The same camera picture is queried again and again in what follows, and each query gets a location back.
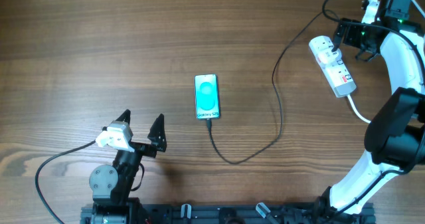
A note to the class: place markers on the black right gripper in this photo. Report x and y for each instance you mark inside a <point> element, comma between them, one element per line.
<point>349,39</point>

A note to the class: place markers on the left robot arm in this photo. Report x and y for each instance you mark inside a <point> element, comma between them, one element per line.
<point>112,184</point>

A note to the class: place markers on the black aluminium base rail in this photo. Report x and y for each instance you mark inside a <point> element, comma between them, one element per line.
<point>168,214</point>

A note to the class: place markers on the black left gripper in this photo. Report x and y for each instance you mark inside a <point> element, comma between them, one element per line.
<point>157,141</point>

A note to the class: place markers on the white power strip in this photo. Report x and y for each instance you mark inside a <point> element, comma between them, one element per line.
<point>337,74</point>

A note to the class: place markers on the teal Galaxy smartphone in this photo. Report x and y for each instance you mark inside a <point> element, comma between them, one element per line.
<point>207,104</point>

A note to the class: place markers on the white USB charger plug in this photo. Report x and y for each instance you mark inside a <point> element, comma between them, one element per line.
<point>328,56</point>

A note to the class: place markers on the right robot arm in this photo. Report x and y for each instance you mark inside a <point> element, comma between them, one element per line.
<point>392,146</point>

